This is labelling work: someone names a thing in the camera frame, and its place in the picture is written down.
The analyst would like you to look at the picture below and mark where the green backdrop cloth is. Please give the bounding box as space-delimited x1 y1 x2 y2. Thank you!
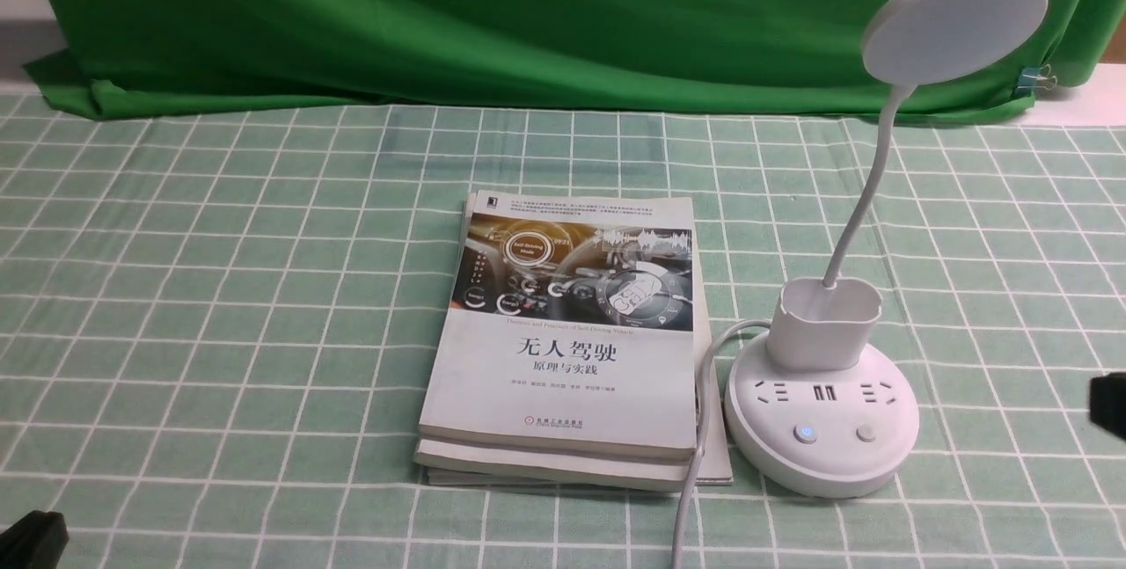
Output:
27 0 1123 121

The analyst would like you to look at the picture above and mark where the green white checkered tablecloth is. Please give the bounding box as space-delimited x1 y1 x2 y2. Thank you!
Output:
1 95 1125 568

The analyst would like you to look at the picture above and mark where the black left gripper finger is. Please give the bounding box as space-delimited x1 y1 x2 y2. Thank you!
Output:
1 510 69 569

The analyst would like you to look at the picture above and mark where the top white self-driving book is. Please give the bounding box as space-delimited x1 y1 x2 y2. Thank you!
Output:
418 192 698 461

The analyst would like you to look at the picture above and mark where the blue binder clip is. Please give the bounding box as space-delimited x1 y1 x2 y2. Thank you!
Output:
1013 64 1057 98

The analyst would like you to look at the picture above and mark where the white desk lamp with socket base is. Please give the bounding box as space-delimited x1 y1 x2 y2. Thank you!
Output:
723 0 1049 500

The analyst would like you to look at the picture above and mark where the white lamp power cable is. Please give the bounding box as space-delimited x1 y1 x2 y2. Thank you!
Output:
670 317 774 569

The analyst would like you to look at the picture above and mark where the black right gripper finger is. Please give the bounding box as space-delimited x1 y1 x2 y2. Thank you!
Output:
1089 372 1126 441

